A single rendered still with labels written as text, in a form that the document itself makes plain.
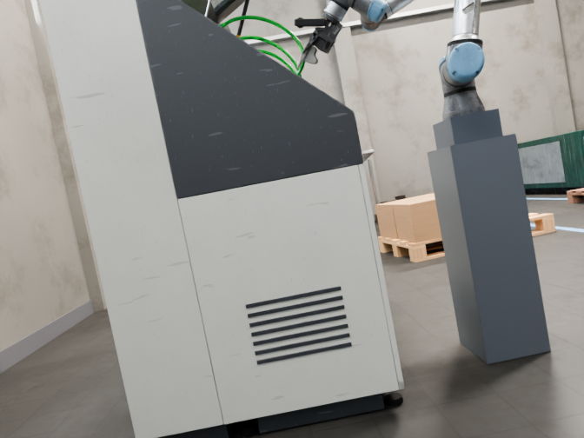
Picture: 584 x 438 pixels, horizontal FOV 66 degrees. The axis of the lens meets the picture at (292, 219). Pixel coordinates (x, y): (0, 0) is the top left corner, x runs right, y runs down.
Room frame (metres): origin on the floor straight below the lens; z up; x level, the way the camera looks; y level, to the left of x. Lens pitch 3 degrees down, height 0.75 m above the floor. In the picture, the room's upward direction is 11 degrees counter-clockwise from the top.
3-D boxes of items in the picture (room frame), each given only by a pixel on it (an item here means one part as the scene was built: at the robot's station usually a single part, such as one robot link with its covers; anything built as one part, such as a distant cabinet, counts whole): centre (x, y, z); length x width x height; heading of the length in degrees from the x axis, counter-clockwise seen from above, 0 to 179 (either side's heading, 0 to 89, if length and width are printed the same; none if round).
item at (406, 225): (4.13, -1.48, 0.24); 1.30 x 0.89 x 0.47; 96
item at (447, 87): (1.71, -0.71, 1.07); 0.13 x 0.12 x 0.14; 168
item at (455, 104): (1.72, -0.71, 0.95); 0.15 x 0.15 x 0.10
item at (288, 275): (1.74, 0.05, 0.39); 0.70 x 0.58 x 0.79; 1
